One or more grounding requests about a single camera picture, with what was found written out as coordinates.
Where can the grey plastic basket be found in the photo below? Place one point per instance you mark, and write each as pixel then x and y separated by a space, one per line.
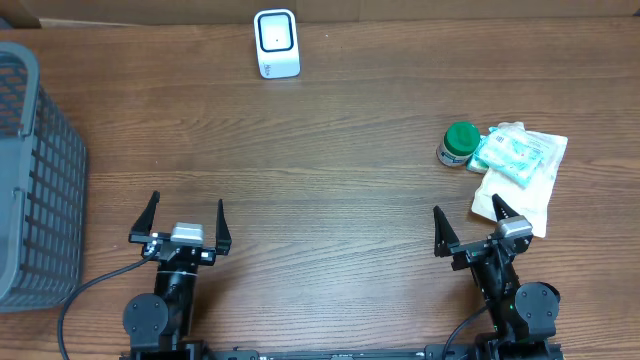
pixel 44 175

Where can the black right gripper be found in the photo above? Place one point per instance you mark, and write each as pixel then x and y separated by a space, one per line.
pixel 446 244

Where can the teal Kleenex tissue pack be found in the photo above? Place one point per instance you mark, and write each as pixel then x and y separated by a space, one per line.
pixel 474 163

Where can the green lid jar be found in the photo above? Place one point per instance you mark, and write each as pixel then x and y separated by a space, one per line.
pixel 458 144

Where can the teal snack packet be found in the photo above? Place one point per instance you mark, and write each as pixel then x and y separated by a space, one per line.
pixel 512 151

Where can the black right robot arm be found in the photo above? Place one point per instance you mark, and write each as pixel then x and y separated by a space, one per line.
pixel 516 321

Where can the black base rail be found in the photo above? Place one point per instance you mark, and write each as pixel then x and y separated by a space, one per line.
pixel 430 352

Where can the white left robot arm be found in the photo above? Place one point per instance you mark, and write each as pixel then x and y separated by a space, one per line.
pixel 159 322

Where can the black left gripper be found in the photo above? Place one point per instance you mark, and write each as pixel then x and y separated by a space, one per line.
pixel 142 233

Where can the white barcode scanner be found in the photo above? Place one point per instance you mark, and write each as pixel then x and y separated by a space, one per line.
pixel 276 41

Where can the clear snack bag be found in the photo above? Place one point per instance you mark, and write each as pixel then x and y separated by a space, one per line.
pixel 531 201

